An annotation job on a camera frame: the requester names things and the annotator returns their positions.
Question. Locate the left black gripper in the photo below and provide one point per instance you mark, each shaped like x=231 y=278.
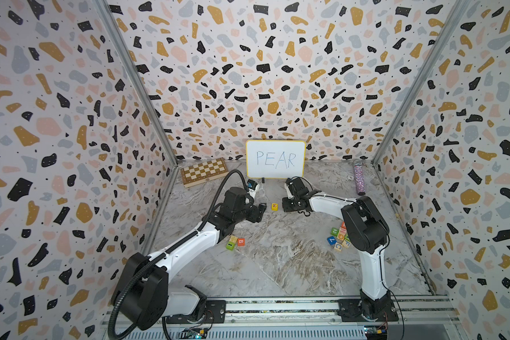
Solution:
x=258 y=212

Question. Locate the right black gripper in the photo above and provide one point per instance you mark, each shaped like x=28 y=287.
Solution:
x=284 y=203

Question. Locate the orange letter R block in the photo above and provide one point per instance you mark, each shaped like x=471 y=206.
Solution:
x=343 y=230

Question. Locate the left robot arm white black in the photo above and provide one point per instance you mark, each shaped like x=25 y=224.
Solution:
x=143 y=296

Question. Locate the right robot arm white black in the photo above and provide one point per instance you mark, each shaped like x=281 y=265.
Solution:
x=367 y=232

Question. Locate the green letter I block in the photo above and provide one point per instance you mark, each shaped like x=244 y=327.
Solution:
x=231 y=245

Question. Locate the blue number 7 block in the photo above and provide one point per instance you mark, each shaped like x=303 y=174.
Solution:
x=331 y=240

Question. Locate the wooden chessboard box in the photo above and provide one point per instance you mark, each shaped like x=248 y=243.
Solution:
x=200 y=173

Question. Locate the glittery purple tube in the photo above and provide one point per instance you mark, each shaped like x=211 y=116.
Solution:
x=359 y=179

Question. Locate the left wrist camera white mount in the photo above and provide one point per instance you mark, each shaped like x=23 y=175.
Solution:
x=252 y=187

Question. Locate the whiteboard with yellow frame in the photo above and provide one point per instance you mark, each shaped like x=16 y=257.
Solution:
x=275 y=159

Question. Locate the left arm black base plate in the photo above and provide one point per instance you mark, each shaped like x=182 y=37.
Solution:
x=206 y=312

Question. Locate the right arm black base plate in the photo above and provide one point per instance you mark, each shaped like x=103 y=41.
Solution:
x=367 y=310

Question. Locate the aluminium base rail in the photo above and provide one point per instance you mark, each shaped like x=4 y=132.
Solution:
x=410 y=317

